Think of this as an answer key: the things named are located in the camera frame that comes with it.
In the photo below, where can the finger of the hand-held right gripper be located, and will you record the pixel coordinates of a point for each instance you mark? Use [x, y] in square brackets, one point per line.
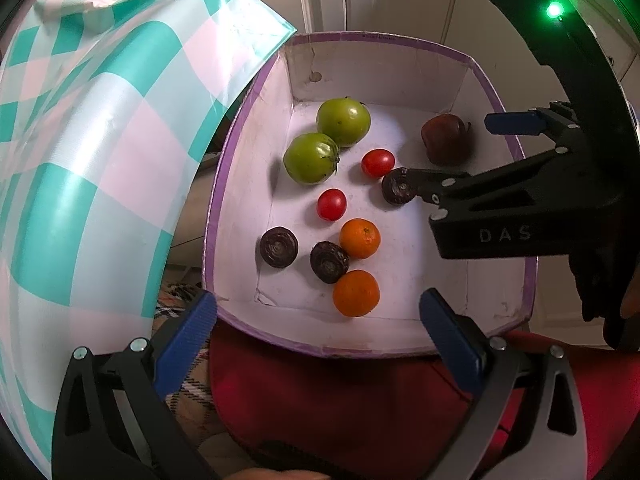
[515, 122]
[450, 185]

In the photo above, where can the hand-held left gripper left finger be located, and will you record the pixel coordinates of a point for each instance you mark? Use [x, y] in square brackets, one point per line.
[192, 340]

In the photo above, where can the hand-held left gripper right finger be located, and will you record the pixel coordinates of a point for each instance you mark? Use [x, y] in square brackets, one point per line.
[450, 340]

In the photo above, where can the dark water chestnut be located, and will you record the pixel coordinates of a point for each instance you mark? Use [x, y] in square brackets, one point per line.
[395, 187]
[330, 262]
[279, 247]

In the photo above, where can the white box with purple rim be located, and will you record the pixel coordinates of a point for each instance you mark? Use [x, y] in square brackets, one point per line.
[400, 270]

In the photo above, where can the green tomato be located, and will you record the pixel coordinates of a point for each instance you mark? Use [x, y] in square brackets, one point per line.
[310, 157]
[344, 121]

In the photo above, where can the dark red apple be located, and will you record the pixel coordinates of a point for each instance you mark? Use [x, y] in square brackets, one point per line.
[444, 140]

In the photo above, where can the plaid cloth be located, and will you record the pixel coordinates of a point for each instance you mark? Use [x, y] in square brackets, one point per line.
[195, 410]

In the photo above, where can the red cherry tomato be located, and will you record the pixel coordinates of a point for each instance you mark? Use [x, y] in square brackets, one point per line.
[332, 205]
[378, 163]

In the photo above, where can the orange tangerine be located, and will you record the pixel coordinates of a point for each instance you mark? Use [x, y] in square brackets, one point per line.
[360, 239]
[356, 293]

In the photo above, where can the red cloth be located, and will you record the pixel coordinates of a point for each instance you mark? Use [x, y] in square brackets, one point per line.
[325, 400]

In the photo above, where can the white cabinet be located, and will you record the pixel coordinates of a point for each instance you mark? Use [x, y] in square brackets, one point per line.
[400, 0]

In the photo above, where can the teal and white checkered lid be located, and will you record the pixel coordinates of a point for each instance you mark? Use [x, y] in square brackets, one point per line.
[100, 160]

